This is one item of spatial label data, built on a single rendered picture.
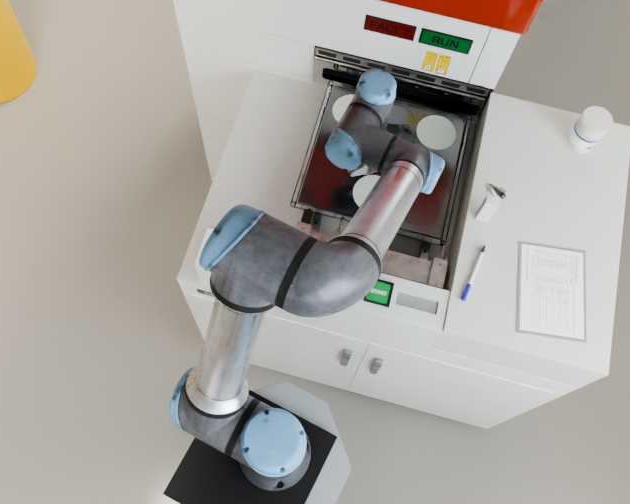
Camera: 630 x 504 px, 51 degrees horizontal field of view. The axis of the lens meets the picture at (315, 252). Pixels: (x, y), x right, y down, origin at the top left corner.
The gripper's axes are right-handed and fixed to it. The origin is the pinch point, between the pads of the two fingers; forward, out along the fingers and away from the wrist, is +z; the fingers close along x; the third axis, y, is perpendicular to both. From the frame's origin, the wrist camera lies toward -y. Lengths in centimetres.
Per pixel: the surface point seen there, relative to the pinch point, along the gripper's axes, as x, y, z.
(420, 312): 38.0, 4.3, -4.8
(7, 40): -124, 83, 63
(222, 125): -50, 23, 42
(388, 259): 22.1, 3.5, 3.2
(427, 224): 17.8, -8.1, 1.3
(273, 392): 40, 39, 9
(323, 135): -12.9, 6.0, 1.3
